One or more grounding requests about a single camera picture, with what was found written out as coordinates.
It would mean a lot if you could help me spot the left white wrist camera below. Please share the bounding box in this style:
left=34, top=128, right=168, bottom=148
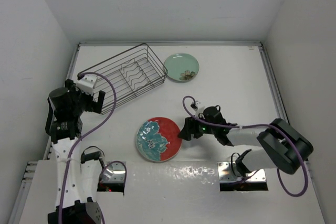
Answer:
left=76, top=74, right=97, bottom=96

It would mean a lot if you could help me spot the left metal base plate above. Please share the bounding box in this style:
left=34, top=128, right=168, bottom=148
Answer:
left=99, top=161, right=127, bottom=183

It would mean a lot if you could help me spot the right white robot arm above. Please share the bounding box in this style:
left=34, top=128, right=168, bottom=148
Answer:
left=178, top=105, right=313, bottom=176

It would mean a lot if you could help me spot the metal base plate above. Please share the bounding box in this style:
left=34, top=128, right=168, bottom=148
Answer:
left=217, top=161, right=266, bottom=184
left=99, top=161, right=127, bottom=183

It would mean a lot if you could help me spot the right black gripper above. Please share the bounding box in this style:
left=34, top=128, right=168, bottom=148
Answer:
left=178, top=113, right=217, bottom=141

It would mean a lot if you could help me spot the green flower plate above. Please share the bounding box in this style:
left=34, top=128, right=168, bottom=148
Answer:
left=164, top=53, right=200, bottom=82

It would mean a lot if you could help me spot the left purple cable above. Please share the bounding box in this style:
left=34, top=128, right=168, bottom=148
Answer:
left=58, top=72, right=118, bottom=224

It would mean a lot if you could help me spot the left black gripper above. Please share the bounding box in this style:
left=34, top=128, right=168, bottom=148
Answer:
left=66, top=79, right=103, bottom=115

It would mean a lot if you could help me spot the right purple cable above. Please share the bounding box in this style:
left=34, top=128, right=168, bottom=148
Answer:
left=182, top=96, right=309, bottom=197

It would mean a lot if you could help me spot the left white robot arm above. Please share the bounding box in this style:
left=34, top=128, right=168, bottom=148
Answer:
left=45, top=75, right=105, bottom=223

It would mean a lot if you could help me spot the wire dish rack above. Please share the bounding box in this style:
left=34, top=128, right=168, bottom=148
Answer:
left=73, top=43, right=167, bottom=114

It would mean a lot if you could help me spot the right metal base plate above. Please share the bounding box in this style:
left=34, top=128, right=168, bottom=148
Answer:
left=217, top=161, right=266, bottom=184

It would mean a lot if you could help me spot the purple cable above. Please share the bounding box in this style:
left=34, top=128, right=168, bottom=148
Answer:
left=182, top=96, right=309, bottom=197
left=58, top=72, right=118, bottom=224

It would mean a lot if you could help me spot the red and teal plate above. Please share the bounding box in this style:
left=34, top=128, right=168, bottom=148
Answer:
left=135, top=117, right=182, bottom=163

